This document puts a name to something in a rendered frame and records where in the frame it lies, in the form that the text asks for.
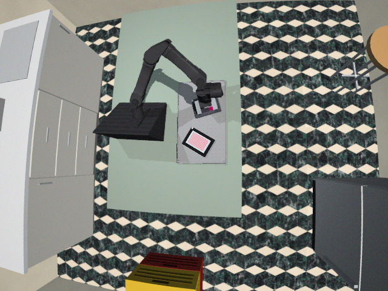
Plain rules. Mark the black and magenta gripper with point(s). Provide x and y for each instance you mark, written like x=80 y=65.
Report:
x=202 y=105

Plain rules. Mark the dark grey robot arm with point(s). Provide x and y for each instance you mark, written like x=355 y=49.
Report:
x=151 y=57

